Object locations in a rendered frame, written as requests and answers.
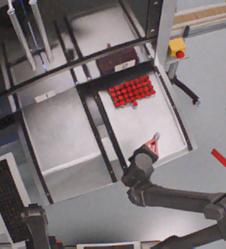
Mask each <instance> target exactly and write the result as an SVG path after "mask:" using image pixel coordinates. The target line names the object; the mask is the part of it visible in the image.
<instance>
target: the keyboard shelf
mask: <svg viewBox="0 0 226 249"><path fill-rule="evenodd" d="M4 159H7V161H8V164H9V169H10V171H11V173H12V176H13V178H14V181H15V184H16V187H17V190H18V192H19V195H20V197H21V199H22V201H23V204H24V206H25V207H27V206H28V204H32V203H31V201H30V197H29V195H28V193H27V191H26V189H25V186H24V184H23V181H22V178H21V175H20V172H19V169H18V167H17V165H16V161H15V158H14V156H13V154H12V153H7V154H4V155H3V156H0V160H4ZM3 233H5V234H6V236H7V237H8V239H9V242H10V243H12V247H13V248H19V247H22V246H26V242H25V241H27V240H25V241H22V242H21V241H20V242H18V243H13V242H12V239H11V237H10V235H9V232H8V230H7V228H6V226H5V224H4V222H3V219H2V217H1V214H0V234H3Z"/></svg>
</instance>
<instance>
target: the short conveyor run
mask: <svg viewBox="0 0 226 249"><path fill-rule="evenodd" d="M175 11H176V10H175ZM224 28H225V29H226V1H225V2H222V3H216V4H213V5H212V4H211V5H205V6H201V7H198V8H197V7H196V8H193V9H187V10H183V11H178V12H177V11H176V12H175V16H174V20H173V24H172V30H171V31H172V32H171V34H170V36H172V35H176V34H179V35H180V36H181V38H182V39H183V40H184V39H186V38H191V37H195V36H199V35H201V34H205V33H210V32H213V31H215V30H216V31H217V30H222V29H224Z"/></svg>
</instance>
